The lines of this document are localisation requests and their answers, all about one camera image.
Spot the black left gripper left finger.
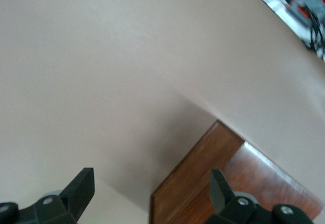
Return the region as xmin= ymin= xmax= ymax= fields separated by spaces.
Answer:
xmin=0 ymin=167 xmax=95 ymax=224

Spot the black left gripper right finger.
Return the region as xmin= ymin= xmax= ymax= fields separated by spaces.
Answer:
xmin=207 ymin=168 xmax=313 ymax=224

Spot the dark wooden drawer cabinet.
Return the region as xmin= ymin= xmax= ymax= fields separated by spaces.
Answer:
xmin=149 ymin=120 xmax=322 ymax=224

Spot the brown table cover cloth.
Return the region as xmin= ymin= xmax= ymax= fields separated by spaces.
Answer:
xmin=0 ymin=0 xmax=325 ymax=224

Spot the grey orange device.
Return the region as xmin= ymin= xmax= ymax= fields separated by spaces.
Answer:
xmin=286 ymin=0 xmax=325 ymax=24

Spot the black cable bundle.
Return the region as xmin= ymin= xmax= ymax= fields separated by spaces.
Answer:
xmin=250 ymin=0 xmax=325 ymax=57

